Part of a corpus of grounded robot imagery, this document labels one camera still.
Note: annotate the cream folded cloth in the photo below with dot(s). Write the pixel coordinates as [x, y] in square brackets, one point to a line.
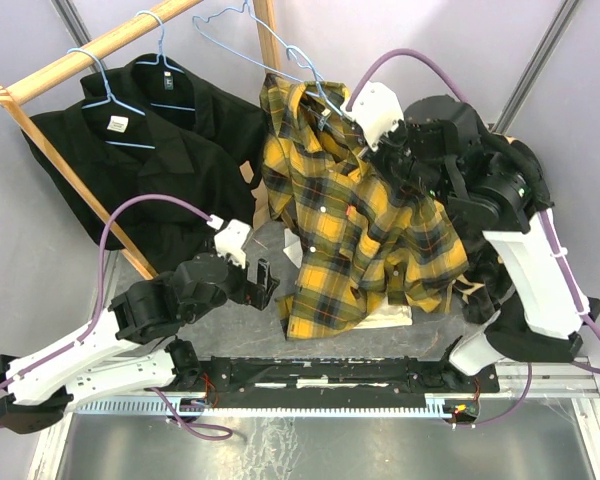
[386, 315]

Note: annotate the rear black shirt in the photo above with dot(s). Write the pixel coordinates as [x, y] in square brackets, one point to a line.
[236, 125]

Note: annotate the black shirt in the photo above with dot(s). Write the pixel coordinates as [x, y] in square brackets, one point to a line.
[119, 155]
[236, 125]

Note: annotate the front black shirt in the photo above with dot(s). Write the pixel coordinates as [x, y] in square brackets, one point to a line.
[119, 155]

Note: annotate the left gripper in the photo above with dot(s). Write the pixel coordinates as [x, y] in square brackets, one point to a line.
[259, 293]

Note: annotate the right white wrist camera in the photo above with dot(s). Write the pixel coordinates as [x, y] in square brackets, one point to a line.
[376, 111]

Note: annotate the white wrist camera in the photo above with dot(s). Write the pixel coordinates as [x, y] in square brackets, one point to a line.
[376, 111]
[230, 238]

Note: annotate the wooden clothes rack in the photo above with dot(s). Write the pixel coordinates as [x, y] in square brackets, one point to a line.
[32, 86]

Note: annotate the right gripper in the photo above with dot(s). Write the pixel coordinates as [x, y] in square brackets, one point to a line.
[380, 154]

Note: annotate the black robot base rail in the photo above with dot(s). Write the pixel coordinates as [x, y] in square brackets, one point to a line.
[385, 382]

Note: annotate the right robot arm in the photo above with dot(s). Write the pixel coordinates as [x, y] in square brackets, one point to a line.
[529, 308]

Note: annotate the yellow plaid shirt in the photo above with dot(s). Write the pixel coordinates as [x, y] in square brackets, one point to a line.
[363, 243]

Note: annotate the white shirt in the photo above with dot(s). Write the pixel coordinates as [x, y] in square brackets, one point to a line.
[293, 248]

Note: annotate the blue hanger rear shirt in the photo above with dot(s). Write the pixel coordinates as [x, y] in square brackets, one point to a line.
[161, 64]

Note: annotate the blue hanger front shirt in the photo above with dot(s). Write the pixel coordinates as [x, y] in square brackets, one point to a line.
[110, 98]

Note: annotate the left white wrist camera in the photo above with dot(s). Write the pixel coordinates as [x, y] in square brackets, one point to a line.
[230, 238]

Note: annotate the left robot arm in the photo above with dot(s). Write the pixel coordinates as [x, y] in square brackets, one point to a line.
[132, 344]

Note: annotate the empty blue wire hanger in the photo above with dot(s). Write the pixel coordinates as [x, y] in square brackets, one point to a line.
[244, 35]

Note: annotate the black floral blanket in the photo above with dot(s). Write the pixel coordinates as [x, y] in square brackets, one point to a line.
[497, 185]

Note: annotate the white cable duct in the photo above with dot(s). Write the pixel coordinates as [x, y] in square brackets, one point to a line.
[152, 405]

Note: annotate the blue hanger shirt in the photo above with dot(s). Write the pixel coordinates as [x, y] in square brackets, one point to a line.
[161, 64]
[110, 98]

